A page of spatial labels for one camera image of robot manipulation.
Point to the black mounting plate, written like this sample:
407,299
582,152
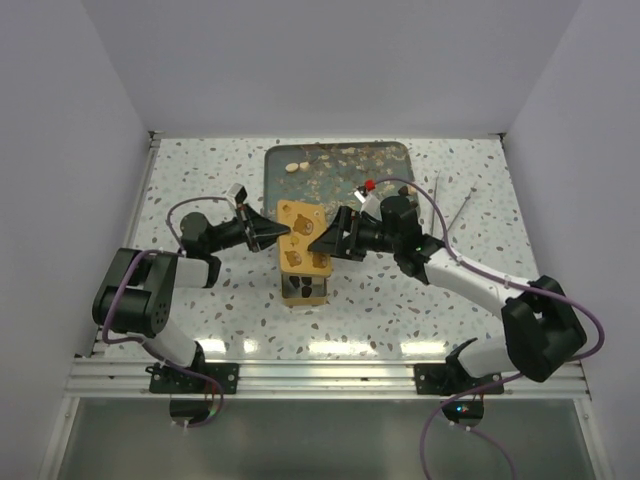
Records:
212,377
441,379

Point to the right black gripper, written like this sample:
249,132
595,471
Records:
331,241

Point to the silver metal tin lid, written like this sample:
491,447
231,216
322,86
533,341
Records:
306,222

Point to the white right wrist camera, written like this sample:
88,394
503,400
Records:
370,203

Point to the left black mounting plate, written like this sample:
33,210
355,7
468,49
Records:
212,377

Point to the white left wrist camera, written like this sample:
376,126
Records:
236,194

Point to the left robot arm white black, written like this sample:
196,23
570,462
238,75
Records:
133,302

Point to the silver metal tongs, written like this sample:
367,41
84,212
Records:
453,194

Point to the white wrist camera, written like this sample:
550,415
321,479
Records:
370,203
236,194

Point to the aluminium rail front edge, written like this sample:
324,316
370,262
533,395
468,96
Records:
308,379

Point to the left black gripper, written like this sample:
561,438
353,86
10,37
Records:
263,232

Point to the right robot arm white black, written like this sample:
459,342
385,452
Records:
541,332

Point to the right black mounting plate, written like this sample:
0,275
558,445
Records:
441,379

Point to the floral teal serving tray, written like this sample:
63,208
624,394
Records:
336,170

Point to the gold metal tin box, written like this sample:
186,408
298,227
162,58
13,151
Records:
302,291

